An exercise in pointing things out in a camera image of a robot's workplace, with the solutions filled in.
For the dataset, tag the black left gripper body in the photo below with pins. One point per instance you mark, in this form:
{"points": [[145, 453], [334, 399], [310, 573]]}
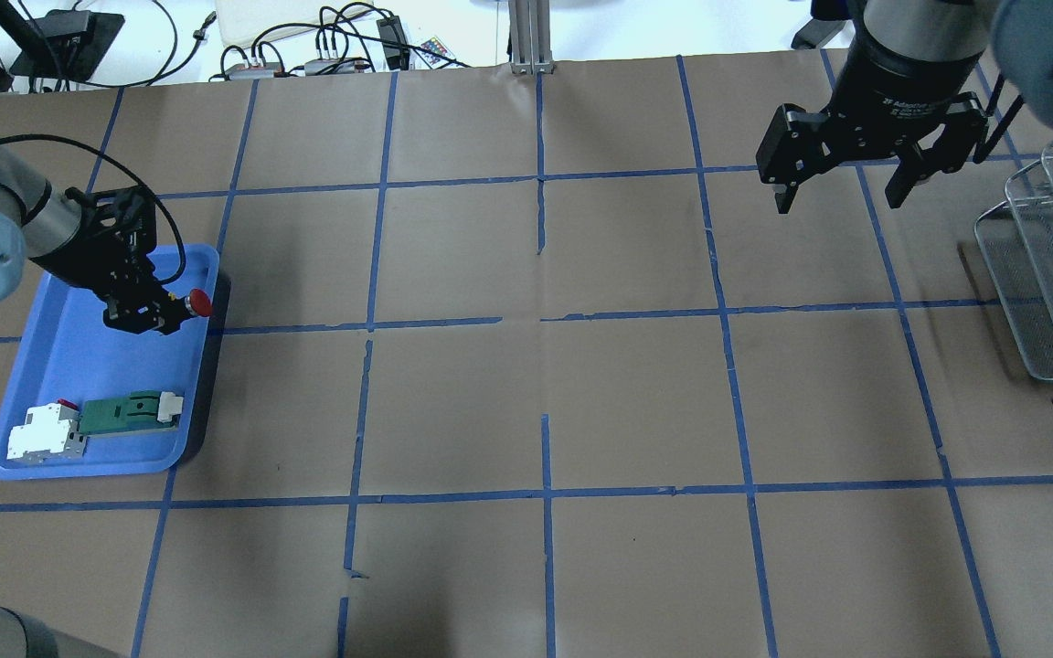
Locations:
{"points": [[90, 262]]}

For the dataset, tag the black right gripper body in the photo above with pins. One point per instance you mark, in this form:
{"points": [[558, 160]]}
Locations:
{"points": [[892, 84]]}

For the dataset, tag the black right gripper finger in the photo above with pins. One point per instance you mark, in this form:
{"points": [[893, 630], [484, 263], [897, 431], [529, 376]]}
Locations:
{"points": [[785, 195], [916, 165]]}

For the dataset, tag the red emergency stop button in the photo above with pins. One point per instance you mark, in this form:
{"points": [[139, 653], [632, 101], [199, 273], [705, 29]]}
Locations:
{"points": [[198, 304]]}

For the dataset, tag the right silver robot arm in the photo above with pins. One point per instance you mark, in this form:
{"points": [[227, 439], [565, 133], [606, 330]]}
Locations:
{"points": [[1013, 41]]}

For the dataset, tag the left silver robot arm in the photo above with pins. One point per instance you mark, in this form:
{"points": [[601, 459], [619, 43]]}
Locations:
{"points": [[36, 218]]}

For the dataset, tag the blue plastic tray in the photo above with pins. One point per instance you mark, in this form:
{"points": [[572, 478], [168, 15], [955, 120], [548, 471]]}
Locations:
{"points": [[67, 352]]}

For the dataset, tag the green terminal block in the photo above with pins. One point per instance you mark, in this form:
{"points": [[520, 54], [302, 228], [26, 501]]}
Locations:
{"points": [[139, 412]]}

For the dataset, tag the white circuit breaker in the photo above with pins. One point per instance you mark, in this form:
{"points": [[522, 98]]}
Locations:
{"points": [[51, 431]]}

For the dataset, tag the black camera stand base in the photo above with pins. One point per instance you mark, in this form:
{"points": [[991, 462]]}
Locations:
{"points": [[62, 45]]}

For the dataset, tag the usb hub with cables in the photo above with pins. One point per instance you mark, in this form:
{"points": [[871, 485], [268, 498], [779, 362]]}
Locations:
{"points": [[314, 39]]}

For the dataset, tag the aluminium frame post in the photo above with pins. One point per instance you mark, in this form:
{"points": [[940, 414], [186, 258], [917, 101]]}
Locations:
{"points": [[530, 50]]}

